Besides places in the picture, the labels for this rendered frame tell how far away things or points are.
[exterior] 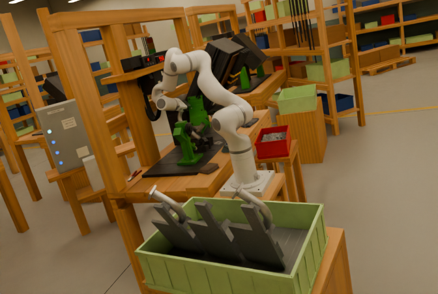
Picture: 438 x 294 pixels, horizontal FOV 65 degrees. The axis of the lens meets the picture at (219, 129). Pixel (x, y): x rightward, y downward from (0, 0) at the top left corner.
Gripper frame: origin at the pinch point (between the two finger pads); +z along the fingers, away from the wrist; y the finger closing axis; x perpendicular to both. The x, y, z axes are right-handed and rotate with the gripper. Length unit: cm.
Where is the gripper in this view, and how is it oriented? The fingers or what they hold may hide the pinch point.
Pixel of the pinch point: (184, 105)
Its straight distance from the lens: 246.4
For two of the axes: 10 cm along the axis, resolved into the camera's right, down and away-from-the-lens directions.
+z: 3.7, -0.2, 9.3
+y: -7.1, -6.5, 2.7
